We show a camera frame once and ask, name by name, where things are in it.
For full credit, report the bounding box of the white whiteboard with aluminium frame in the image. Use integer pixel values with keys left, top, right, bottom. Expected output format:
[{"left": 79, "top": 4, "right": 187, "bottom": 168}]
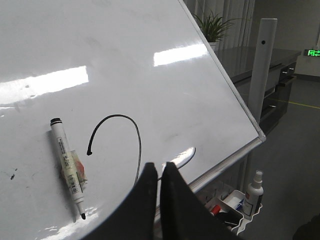
[{"left": 0, "top": 0, "right": 258, "bottom": 240}]

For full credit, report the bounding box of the grey counter cabinet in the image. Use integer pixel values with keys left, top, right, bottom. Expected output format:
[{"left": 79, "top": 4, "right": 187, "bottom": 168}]
[{"left": 214, "top": 47, "right": 301, "bottom": 135}]

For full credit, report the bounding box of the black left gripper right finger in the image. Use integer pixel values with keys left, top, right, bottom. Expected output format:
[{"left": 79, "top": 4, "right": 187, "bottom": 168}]
[{"left": 160, "top": 162, "right": 241, "bottom": 240}]

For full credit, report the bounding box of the grey whiteboard stand post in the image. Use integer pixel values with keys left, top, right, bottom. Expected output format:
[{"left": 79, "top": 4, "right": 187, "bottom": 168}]
[{"left": 239, "top": 18, "right": 278, "bottom": 193}]

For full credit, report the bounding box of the green potted plant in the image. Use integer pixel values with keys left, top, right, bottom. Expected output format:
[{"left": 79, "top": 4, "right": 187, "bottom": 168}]
[{"left": 191, "top": 11, "right": 243, "bottom": 51}]

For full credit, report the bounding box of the green exit sign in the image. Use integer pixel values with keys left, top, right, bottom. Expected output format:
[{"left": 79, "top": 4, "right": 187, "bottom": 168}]
[{"left": 303, "top": 49, "right": 320, "bottom": 58}]

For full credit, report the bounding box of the red capped whiteboard marker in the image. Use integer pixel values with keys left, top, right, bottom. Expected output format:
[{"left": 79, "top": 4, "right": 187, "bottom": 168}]
[{"left": 210, "top": 204, "right": 221, "bottom": 216}]

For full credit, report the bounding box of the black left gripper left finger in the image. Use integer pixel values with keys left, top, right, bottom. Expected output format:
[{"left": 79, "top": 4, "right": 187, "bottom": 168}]
[{"left": 84, "top": 162, "right": 158, "bottom": 240}]

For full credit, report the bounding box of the white plastic marker tray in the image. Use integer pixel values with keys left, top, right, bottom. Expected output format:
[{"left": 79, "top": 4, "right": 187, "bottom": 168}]
[{"left": 197, "top": 181, "right": 259, "bottom": 237}]

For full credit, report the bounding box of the clear capped spray bottle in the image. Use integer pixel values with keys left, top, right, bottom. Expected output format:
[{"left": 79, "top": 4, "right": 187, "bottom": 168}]
[{"left": 242, "top": 170, "right": 264, "bottom": 220}]

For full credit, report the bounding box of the black whiteboard marker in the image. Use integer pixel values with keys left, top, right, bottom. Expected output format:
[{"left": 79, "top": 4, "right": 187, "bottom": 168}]
[{"left": 50, "top": 117, "right": 86, "bottom": 220}]

